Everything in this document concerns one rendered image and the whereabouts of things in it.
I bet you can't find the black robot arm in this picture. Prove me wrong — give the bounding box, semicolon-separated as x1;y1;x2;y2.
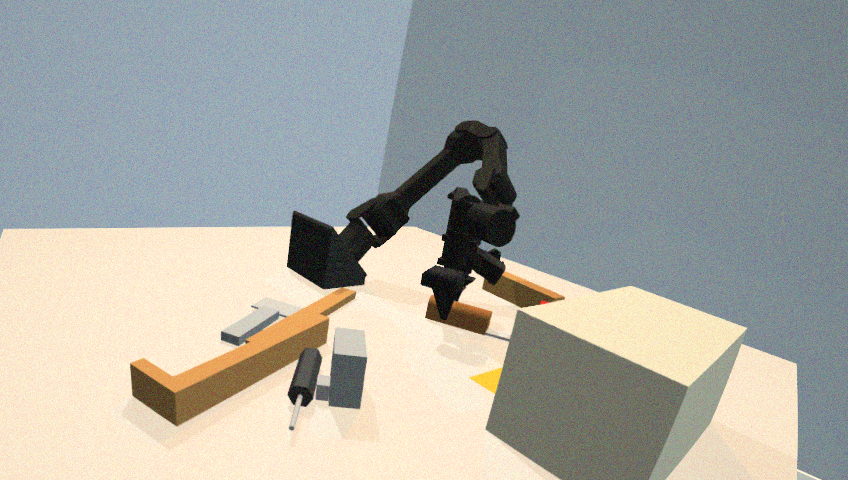
339;121;520;285

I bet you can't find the black-handled tool with grey metal rod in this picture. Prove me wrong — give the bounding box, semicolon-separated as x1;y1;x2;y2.
287;347;323;431

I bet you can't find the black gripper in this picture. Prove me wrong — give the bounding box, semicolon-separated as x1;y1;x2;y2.
420;228;482;320

